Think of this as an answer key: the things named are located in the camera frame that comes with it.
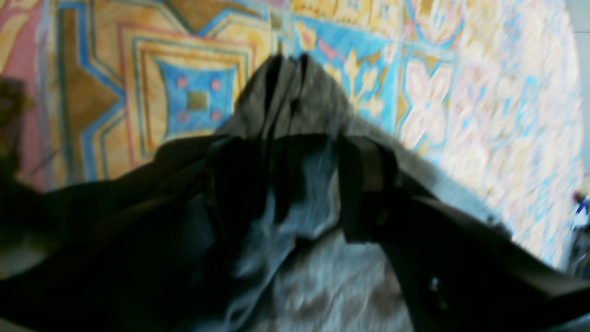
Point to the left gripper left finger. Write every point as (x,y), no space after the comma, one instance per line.
(152,251)

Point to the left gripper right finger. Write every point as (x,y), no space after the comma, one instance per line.
(456,273)

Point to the grey t-shirt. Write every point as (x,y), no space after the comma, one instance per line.
(283,265)

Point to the patterned colourful tablecloth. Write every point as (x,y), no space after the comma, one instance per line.
(486,90)

